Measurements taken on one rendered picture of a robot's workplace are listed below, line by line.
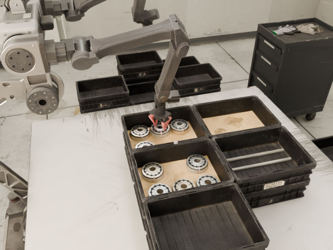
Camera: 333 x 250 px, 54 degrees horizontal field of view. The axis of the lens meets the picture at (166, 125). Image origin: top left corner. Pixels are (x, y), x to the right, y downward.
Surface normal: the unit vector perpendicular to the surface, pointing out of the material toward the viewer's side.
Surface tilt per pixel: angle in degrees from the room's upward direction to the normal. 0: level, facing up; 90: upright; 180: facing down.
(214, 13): 90
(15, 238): 0
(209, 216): 0
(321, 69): 90
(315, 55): 90
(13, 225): 0
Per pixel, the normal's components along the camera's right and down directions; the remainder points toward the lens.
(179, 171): 0.00, -0.79
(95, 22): 0.28, 0.58
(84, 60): 0.25, 0.87
